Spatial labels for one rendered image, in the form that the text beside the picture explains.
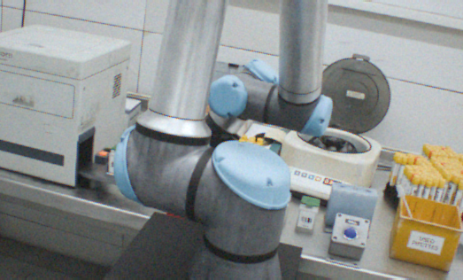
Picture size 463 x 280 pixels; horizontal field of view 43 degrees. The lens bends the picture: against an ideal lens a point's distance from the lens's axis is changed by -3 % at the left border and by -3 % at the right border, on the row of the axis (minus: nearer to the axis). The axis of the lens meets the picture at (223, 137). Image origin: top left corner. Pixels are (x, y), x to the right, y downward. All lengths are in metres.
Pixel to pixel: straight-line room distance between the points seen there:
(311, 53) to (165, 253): 0.41
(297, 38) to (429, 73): 0.90
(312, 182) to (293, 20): 0.64
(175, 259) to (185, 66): 0.34
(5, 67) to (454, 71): 1.21
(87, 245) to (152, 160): 1.40
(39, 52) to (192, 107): 0.54
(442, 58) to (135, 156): 1.12
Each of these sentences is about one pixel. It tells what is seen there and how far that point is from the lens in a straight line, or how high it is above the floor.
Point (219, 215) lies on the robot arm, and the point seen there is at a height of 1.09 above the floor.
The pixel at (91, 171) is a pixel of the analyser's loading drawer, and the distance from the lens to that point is 1.38.
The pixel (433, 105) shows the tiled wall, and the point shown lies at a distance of 1.82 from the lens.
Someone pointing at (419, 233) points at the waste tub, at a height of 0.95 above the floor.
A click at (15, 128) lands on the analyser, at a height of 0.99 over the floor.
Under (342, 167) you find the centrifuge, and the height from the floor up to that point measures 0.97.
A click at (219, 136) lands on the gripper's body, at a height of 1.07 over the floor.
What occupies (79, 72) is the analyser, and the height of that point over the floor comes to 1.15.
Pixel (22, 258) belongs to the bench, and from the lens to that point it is 2.26.
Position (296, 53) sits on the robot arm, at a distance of 0.96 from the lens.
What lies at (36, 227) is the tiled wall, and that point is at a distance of 2.32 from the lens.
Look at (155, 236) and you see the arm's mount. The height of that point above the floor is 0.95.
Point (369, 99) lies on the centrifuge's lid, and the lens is 1.75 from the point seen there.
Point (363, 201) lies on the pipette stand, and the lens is 1.34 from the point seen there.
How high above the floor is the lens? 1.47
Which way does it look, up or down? 19 degrees down
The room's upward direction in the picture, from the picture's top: 9 degrees clockwise
